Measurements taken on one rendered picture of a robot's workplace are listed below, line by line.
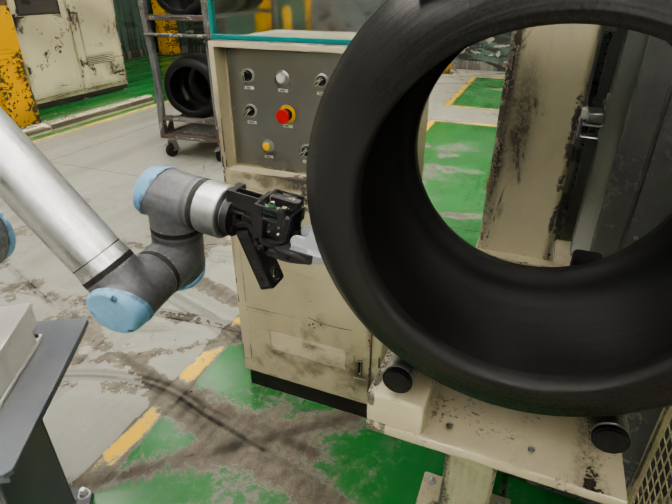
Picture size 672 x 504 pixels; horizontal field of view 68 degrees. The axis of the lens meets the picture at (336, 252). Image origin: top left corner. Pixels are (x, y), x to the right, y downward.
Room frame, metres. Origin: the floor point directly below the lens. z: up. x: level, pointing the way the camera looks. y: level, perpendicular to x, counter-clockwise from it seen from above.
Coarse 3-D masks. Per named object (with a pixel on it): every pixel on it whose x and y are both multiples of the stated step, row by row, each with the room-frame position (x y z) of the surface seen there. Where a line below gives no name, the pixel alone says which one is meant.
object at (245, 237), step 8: (240, 232) 0.72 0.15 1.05; (248, 232) 0.71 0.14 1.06; (240, 240) 0.71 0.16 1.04; (248, 240) 0.71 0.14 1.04; (248, 248) 0.71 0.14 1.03; (256, 248) 0.71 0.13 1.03; (248, 256) 0.71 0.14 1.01; (256, 256) 0.70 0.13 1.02; (264, 256) 0.72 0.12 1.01; (256, 264) 0.70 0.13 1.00; (264, 264) 0.71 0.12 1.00; (272, 264) 0.72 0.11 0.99; (256, 272) 0.71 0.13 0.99; (264, 272) 0.70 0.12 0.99; (272, 272) 0.71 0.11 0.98; (280, 272) 0.73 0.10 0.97; (264, 280) 0.70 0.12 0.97; (272, 280) 0.70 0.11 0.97; (280, 280) 0.72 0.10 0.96; (264, 288) 0.70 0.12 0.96; (272, 288) 0.70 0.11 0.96
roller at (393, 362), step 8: (392, 360) 0.57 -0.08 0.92; (400, 360) 0.56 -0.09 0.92; (392, 368) 0.55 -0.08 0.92; (400, 368) 0.54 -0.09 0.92; (408, 368) 0.55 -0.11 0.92; (384, 376) 0.55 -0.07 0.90; (392, 376) 0.54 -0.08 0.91; (400, 376) 0.54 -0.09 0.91; (408, 376) 0.53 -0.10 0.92; (392, 384) 0.54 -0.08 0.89; (400, 384) 0.54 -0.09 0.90; (408, 384) 0.53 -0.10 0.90; (400, 392) 0.54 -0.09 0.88
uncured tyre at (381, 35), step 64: (384, 0) 0.59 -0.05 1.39; (448, 0) 0.51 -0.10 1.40; (512, 0) 0.48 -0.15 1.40; (576, 0) 0.46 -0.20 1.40; (640, 0) 0.44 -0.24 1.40; (384, 64) 0.53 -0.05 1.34; (448, 64) 0.78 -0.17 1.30; (320, 128) 0.58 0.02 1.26; (384, 128) 0.80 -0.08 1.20; (320, 192) 0.56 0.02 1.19; (384, 192) 0.79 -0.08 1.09; (384, 256) 0.71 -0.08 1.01; (448, 256) 0.76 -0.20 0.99; (640, 256) 0.65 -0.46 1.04; (384, 320) 0.52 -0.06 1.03; (448, 320) 0.65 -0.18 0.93; (512, 320) 0.67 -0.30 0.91; (576, 320) 0.65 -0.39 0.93; (640, 320) 0.59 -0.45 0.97; (448, 384) 0.49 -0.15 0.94; (512, 384) 0.45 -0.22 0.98; (576, 384) 0.43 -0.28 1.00; (640, 384) 0.40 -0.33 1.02
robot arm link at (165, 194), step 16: (144, 176) 0.77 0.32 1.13; (160, 176) 0.77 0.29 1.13; (176, 176) 0.77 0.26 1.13; (192, 176) 0.77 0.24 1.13; (144, 192) 0.75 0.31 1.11; (160, 192) 0.75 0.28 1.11; (176, 192) 0.74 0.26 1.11; (192, 192) 0.74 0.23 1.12; (144, 208) 0.76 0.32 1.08; (160, 208) 0.74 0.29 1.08; (176, 208) 0.73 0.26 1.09; (160, 224) 0.75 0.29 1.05; (176, 224) 0.75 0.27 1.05
